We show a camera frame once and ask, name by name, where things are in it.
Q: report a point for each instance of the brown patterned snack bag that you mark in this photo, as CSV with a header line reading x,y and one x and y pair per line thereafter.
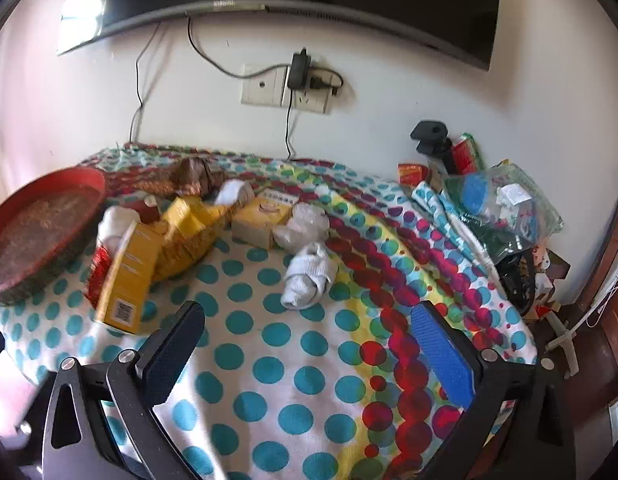
x,y
189,177

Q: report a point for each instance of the white wall socket plate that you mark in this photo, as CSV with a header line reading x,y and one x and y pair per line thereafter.
x,y
261,85

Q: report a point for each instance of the dotted colourful blanket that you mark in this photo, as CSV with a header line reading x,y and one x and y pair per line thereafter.
x,y
289,360

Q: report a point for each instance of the black power adapter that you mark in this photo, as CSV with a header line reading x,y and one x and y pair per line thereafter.
x,y
298,72

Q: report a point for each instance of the white plastic stand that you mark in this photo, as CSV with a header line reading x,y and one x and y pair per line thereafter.
x,y
564,342

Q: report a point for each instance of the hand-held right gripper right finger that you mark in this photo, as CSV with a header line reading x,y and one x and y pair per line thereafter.
x,y
444,355

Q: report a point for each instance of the clear plastic bag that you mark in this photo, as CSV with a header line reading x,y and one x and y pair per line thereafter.
x,y
301,227

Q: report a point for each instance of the black wall plug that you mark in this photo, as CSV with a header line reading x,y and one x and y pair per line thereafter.
x,y
321,82

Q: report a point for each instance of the red packet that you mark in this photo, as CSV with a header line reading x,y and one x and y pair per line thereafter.
x,y
411,172

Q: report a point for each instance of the yellow snack bag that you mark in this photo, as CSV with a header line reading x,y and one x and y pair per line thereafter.
x,y
189,230

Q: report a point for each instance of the black clamp stand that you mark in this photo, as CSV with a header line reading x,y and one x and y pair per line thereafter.
x,y
429,132

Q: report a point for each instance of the tall yellow box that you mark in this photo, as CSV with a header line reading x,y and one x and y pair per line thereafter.
x,y
129,280

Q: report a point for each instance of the small red white box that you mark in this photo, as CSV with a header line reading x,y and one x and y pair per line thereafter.
x,y
150,210

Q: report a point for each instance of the green red box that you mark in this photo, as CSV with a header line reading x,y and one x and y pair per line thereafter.
x,y
466,152

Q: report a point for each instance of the large clear filled bag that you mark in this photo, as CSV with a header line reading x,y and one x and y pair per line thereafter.
x,y
504,205

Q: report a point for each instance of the yellow white box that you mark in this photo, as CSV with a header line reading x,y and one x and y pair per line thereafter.
x,y
259,222

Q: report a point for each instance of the red round tray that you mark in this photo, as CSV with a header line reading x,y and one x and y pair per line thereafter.
x,y
34,230

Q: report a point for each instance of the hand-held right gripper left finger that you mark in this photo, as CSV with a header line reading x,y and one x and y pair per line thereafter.
x,y
171,355

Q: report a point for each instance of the red shiny wrapper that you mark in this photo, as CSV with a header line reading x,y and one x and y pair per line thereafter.
x,y
96,270

